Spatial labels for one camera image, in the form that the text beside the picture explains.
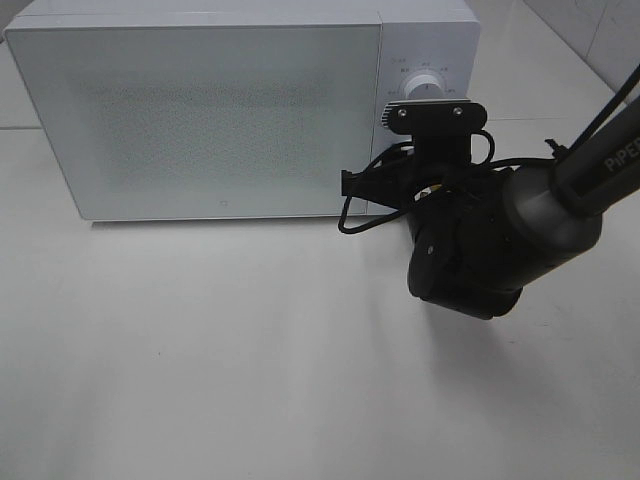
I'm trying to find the upper white power knob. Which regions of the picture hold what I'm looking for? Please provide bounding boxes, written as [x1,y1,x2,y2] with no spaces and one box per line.
[403,72,444,101]

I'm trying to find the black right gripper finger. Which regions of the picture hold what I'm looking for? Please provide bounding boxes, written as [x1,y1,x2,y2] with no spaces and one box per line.
[340,170,367,196]

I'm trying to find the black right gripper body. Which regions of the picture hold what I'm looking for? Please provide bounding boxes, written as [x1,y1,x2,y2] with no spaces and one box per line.
[359,159,450,210]

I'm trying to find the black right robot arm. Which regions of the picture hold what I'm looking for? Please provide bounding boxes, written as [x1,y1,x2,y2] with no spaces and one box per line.
[341,73,639,320]

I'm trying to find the white microwave oven body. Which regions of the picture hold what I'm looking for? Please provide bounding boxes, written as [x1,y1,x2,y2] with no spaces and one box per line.
[9,0,483,225]

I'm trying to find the white microwave door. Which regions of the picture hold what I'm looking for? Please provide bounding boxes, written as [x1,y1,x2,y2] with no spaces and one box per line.
[7,26,380,221]

